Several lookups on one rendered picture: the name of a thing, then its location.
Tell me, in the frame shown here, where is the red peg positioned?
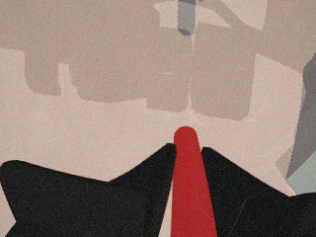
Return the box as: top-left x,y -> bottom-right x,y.
171,125 -> 217,237

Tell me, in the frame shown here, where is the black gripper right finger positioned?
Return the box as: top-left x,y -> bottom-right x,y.
200,147 -> 316,237

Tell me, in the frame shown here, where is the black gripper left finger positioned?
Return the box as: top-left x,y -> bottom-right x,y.
0,142 -> 177,237

